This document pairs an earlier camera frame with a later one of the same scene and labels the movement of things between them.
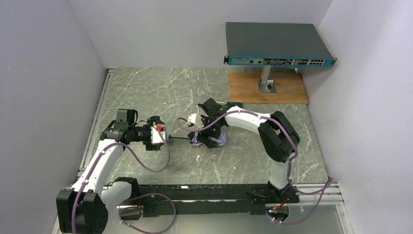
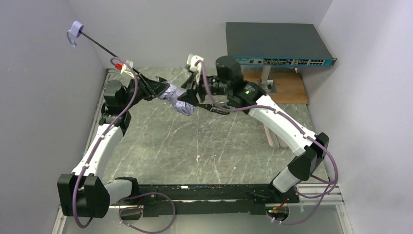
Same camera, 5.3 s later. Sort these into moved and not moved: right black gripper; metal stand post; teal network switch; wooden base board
Moved: right black gripper
Not moved: metal stand post; teal network switch; wooden base board
